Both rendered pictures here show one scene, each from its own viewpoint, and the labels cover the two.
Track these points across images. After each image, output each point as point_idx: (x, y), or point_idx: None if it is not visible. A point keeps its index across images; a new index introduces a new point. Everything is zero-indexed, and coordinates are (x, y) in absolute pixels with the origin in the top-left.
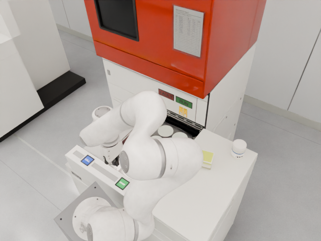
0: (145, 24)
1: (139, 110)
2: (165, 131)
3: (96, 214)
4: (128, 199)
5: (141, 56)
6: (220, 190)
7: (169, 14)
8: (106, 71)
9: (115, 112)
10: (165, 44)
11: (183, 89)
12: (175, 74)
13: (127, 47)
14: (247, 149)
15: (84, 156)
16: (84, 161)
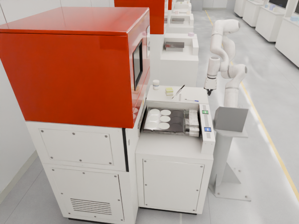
0: (143, 54)
1: (224, 22)
2: (153, 118)
3: (240, 67)
4: (235, 47)
5: (143, 82)
6: (178, 89)
7: (146, 37)
8: (127, 144)
9: (220, 39)
10: (146, 58)
11: (148, 80)
12: (147, 74)
13: (140, 86)
14: (150, 87)
15: (207, 132)
16: (209, 130)
